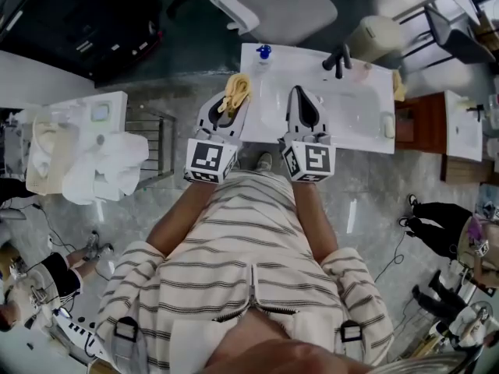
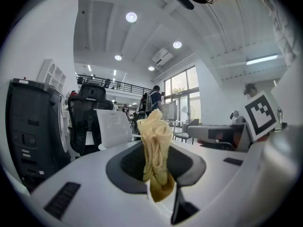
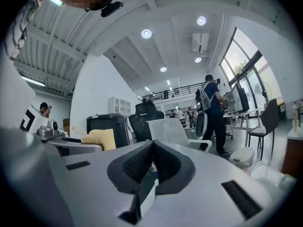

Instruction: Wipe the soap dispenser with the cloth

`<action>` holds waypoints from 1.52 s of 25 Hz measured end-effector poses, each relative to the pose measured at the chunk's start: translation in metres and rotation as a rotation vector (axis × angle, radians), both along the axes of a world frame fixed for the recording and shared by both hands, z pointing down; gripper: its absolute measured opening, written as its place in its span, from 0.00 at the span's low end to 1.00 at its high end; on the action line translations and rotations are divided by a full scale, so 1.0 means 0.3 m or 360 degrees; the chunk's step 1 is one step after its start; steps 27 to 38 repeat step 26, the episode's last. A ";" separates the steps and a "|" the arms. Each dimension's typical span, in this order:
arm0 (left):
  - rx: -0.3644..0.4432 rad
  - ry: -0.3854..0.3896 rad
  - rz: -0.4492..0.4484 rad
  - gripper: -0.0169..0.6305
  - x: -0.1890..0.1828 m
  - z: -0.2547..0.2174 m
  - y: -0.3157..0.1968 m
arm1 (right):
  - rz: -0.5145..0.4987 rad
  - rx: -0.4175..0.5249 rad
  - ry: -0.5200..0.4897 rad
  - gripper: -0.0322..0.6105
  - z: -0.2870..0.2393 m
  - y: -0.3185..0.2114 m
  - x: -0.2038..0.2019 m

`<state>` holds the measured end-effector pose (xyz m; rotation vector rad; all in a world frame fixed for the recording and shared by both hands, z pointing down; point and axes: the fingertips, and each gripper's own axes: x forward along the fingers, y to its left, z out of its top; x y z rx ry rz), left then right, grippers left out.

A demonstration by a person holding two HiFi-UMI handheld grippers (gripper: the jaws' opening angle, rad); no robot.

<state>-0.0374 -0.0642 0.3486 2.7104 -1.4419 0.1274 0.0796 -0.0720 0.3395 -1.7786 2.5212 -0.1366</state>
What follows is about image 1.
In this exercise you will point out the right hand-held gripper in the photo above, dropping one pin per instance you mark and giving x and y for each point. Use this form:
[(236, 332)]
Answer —
[(316, 160)]

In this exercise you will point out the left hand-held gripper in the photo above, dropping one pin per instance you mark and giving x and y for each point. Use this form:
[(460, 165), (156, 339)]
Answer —
[(204, 158)]

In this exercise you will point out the yellow cloth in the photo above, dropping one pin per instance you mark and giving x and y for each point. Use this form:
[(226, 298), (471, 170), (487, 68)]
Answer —
[(238, 86)]

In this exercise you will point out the blue-capped small bottle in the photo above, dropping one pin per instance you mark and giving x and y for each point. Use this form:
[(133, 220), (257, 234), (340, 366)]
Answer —
[(264, 51)]

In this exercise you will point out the person's right forearm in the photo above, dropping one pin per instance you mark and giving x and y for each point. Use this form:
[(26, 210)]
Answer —
[(313, 224)]

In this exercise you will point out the person's left forearm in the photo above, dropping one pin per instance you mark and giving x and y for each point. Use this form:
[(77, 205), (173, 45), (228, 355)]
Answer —
[(183, 220)]

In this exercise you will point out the white washbasin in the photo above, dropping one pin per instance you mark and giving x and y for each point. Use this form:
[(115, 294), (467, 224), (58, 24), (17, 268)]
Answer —
[(351, 103)]

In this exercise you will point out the person's grey shoe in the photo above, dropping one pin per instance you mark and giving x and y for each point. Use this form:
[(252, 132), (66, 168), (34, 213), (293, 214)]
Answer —
[(264, 161)]

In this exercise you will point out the metal rack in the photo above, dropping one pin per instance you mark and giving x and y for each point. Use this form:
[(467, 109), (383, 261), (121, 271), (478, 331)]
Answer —
[(160, 146)]

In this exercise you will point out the black faucet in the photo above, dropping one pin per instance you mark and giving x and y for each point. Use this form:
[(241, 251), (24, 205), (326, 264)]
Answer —
[(337, 58)]

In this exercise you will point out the pale yellow rag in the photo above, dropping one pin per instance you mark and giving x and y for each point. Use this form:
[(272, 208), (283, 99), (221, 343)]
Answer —
[(399, 86)]

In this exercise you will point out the beige trash bin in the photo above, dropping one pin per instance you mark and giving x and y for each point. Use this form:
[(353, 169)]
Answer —
[(376, 37)]

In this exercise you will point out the red-brown wooden cabinet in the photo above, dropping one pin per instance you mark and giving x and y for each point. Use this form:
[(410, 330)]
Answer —
[(421, 123)]

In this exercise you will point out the grey office chair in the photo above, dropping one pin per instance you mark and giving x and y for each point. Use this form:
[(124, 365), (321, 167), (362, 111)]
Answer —
[(280, 6)]

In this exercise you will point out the pile of white towels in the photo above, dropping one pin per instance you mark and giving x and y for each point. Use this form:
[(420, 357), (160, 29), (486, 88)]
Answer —
[(113, 170)]

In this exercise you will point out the person's striped shirt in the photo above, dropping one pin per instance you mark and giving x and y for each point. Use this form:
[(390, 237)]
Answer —
[(241, 255)]

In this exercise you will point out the white fixture with lit panel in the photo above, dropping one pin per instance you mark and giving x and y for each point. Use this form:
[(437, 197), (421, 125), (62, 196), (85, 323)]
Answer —
[(85, 111)]

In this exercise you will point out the small white sink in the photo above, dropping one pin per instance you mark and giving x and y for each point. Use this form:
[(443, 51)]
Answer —
[(464, 131)]

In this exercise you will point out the black metal chair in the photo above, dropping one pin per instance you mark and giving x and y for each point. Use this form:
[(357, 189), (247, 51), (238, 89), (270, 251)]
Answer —
[(456, 37)]

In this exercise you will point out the cream plastic tub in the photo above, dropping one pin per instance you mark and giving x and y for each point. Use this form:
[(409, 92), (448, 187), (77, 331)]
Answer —
[(47, 158)]

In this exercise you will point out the large black cabinet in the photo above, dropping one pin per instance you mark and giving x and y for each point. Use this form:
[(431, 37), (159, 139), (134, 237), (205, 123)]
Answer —
[(70, 22)]

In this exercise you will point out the white panel with black marks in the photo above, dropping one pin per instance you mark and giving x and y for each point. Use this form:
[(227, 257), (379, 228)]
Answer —
[(80, 335)]

